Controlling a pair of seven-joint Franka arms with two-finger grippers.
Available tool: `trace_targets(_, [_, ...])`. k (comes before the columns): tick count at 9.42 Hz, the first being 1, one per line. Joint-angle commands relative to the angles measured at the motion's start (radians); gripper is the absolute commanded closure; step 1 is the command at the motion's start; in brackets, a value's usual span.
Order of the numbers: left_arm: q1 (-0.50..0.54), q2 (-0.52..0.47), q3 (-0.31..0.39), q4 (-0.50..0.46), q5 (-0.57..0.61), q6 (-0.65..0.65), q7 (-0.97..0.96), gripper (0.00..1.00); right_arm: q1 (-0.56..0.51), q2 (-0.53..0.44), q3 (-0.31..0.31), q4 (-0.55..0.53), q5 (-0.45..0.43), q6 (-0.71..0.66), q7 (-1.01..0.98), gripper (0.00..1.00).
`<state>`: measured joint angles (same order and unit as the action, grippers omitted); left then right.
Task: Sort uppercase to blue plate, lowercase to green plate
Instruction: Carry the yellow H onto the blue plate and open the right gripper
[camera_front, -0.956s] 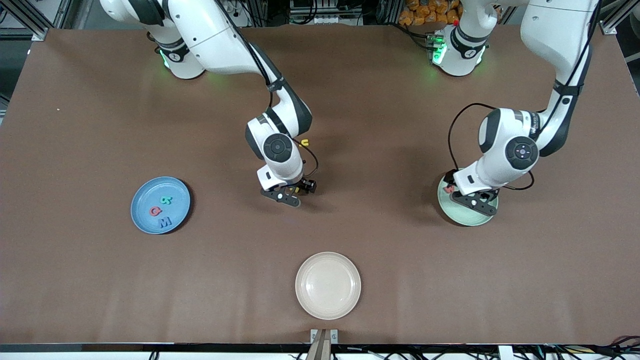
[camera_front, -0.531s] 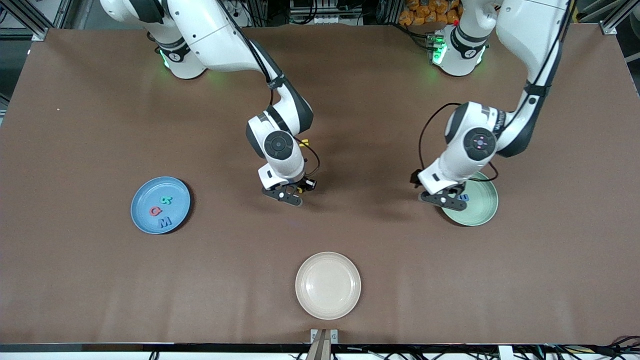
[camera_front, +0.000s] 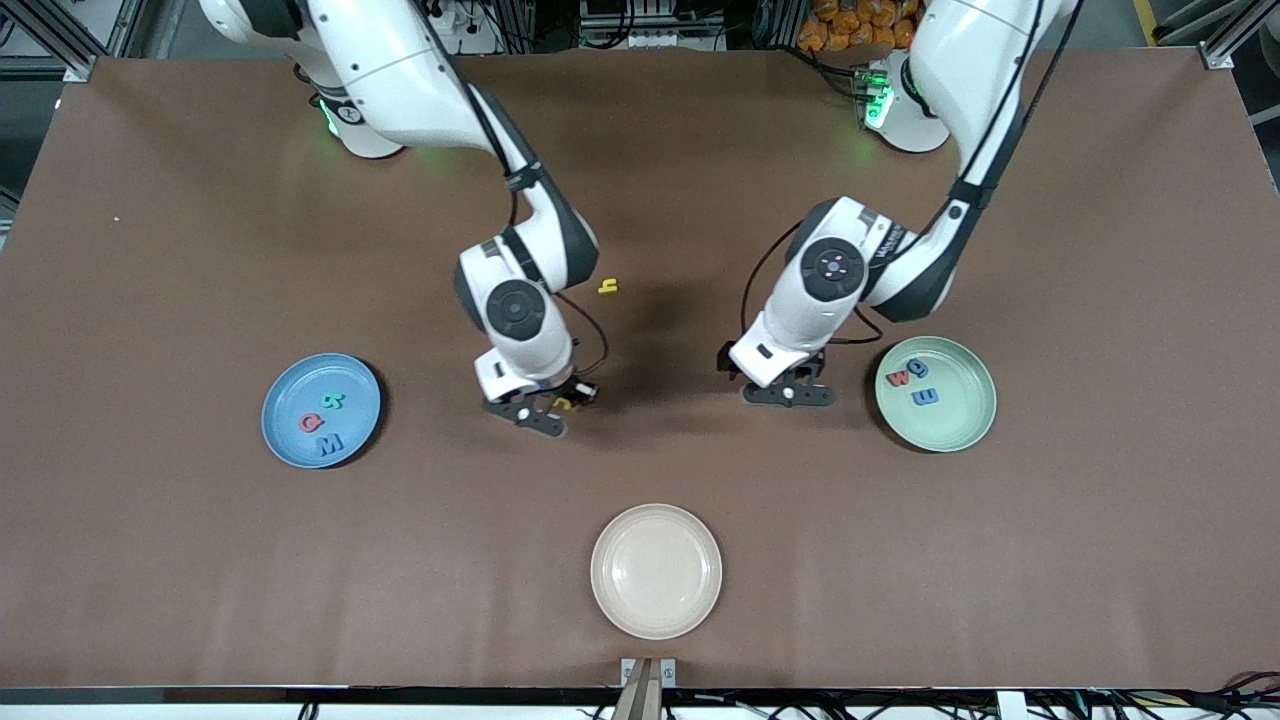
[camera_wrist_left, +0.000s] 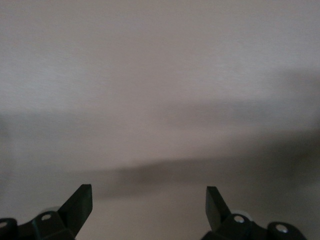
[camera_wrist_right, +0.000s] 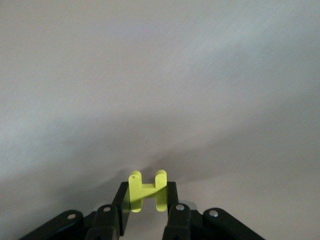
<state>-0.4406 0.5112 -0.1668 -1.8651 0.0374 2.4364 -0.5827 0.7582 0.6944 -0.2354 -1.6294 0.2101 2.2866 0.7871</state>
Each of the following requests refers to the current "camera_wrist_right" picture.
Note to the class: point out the brown table cover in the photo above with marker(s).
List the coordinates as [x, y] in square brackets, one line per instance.
[150, 75]

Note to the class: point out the yellow foam capital H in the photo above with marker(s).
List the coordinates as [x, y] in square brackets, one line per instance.
[147, 190]

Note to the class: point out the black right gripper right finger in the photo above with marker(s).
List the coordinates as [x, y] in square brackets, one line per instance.
[180, 225]

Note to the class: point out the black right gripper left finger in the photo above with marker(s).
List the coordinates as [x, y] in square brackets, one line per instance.
[107, 222]

